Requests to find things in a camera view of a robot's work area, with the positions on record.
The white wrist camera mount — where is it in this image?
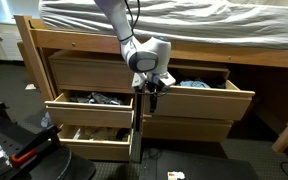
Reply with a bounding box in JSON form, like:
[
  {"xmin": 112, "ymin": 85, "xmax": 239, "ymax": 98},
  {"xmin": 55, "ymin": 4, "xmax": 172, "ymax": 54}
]
[{"xmin": 131, "ymin": 72, "xmax": 178, "ymax": 91}]

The closed deep wooden drawer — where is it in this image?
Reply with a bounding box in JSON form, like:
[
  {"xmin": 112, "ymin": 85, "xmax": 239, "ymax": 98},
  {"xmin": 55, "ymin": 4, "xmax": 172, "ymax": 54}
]
[{"xmin": 48, "ymin": 49, "xmax": 138, "ymax": 95}]

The white paper scrap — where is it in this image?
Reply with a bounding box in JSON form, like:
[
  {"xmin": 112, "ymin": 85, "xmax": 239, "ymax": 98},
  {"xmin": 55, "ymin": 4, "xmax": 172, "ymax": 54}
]
[{"xmin": 25, "ymin": 83, "xmax": 38, "ymax": 91}]

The wooden drawer with pale fabric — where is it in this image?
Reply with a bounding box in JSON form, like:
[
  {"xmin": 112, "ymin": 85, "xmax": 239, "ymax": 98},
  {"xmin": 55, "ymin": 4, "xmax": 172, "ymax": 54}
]
[{"xmin": 57, "ymin": 124, "xmax": 134, "ymax": 162}]

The crumpled grey plastic bag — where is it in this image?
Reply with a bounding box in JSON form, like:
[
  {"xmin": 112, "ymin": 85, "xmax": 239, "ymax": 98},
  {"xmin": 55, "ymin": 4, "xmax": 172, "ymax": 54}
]
[{"xmin": 40, "ymin": 111, "xmax": 54, "ymax": 130}]

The white radiator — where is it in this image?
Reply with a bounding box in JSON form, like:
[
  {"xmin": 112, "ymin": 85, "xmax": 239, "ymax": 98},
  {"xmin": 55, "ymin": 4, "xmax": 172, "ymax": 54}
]
[{"xmin": 0, "ymin": 31, "xmax": 24, "ymax": 62}]

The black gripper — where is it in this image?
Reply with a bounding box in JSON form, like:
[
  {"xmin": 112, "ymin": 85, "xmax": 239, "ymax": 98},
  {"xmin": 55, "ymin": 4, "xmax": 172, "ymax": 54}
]
[{"xmin": 143, "ymin": 81, "xmax": 168, "ymax": 114}]

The dark grey clothes pile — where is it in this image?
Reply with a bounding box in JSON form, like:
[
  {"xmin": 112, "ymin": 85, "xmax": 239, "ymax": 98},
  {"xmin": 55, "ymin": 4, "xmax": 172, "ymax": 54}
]
[{"xmin": 69, "ymin": 91, "xmax": 125, "ymax": 106}]

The wooden drawer with colourful clothes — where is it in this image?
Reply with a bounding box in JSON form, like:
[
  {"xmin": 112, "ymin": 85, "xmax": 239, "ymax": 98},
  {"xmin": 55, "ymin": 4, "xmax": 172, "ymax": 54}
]
[{"xmin": 142, "ymin": 79, "xmax": 256, "ymax": 122}]

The black clamp with orange handle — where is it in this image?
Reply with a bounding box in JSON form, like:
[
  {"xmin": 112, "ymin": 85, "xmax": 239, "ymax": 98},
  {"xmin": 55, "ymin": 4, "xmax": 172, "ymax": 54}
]
[{"xmin": 10, "ymin": 123, "xmax": 62, "ymax": 165}]

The black box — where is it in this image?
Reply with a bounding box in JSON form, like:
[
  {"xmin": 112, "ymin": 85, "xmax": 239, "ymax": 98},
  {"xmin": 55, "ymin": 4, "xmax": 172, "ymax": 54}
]
[{"xmin": 139, "ymin": 148, "xmax": 260, "ymax": 180}]

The white sticker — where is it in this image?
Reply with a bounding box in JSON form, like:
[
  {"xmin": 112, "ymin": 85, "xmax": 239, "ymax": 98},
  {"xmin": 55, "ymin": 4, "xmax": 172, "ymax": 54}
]
[{"xmin": 166, "ymin": 170, "xmax": 186, "ymax": 180}]

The light blue garment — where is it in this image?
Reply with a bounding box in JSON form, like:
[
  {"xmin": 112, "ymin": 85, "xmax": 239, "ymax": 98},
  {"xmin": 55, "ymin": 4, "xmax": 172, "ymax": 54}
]
[{"xmin": 178, "ymin": 78, "xmax": 212, "ymax": 90}]

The white striped mattress sheet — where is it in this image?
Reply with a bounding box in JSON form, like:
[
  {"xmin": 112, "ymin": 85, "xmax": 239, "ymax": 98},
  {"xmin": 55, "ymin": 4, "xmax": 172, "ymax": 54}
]
[{"xmin": 38, "ymin": 0, "xmax": 288, "ymax": 52}]

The wooden drawer with grey clothes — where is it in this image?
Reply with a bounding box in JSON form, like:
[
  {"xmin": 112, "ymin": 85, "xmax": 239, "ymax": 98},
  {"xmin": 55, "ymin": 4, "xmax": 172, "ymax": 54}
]
[{"xmin": 44, "ymin": 90, "xmax": 136, "ymax": 130}]

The wide low wooden drawer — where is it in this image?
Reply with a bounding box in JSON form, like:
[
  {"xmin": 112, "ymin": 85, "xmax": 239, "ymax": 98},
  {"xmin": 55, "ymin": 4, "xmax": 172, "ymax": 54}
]
[{"xmin": 141, "ymin": 114, "xmax": 235, "ymax": 144}]

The wooden bed frame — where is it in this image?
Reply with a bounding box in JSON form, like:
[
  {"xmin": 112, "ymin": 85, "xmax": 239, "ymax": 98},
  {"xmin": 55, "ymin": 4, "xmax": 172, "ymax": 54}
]
[{"xmin": 14, "ymin": 14, "xmax": 288, "ymax": 103}]

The black robot cart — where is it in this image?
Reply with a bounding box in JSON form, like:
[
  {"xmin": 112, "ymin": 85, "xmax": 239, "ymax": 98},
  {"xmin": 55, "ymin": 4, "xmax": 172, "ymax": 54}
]
[{"xmin": 0, "ymin": 101, "xmax": 97, "ymax": 180}]

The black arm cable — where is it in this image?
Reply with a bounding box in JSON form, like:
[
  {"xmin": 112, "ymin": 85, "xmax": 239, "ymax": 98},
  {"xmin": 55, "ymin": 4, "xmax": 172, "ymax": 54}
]
[{"xmin": 118, "ymin": 0, "xmax": 142, "ymax": 43}]

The pale patterned fabric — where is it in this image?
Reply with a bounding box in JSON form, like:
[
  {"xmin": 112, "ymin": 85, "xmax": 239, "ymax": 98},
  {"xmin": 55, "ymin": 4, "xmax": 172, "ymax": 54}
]
[{"xmin": 73, "ymin": 126, "xmax": 130, "ymax": 142}]

